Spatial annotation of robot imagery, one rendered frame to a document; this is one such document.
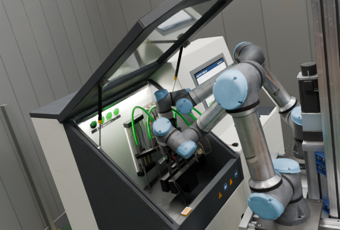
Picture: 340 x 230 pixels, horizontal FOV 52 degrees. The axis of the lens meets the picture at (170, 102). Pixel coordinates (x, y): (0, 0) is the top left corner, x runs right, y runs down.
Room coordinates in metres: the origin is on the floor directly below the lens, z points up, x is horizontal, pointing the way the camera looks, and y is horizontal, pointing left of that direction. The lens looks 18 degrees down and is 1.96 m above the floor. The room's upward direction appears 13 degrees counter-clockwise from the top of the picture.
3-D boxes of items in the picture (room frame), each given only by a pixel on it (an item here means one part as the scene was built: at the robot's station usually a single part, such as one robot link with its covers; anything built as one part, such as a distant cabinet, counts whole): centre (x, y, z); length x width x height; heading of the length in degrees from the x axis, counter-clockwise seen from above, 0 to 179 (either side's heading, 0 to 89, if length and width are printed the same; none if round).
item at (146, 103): (2.10, 0.14, 1.20); 0.13 x 0.03 x 0.31; 140
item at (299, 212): (1.14, -0.36, 1.09); 0.15 x 0.15 x 0.10
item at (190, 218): (1.59, -0.10, 0.87); 0.62 x 0.04 x 0.16; 140
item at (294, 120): (1.56, -0.63, 1.20); 0.13 x 0.12 x 0.14; 179
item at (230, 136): (2.19, -0.47, 0.96); 0.70 x 0.22 x 0.03; 140
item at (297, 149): (1.56, -0.63, 1.09); 0.15 x 0.15 x 0.10
